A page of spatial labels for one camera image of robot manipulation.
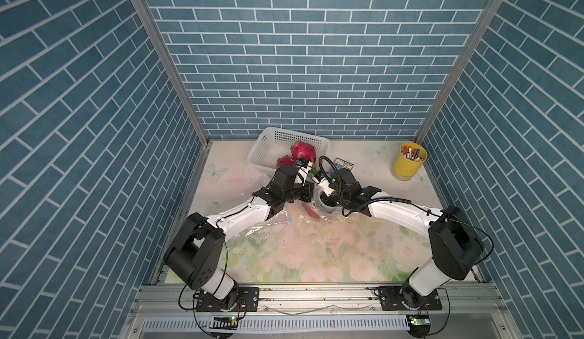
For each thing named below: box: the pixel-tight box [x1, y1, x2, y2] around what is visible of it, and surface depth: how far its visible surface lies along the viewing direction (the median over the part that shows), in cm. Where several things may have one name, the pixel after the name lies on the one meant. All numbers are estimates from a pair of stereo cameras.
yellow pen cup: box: [391, 142, 429, 181], surface depth 103 cm
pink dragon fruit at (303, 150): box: [290, 140, 318, 164], surface depth 98 cm
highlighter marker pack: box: [334, 157, 355, 172], surface depth 111 cm
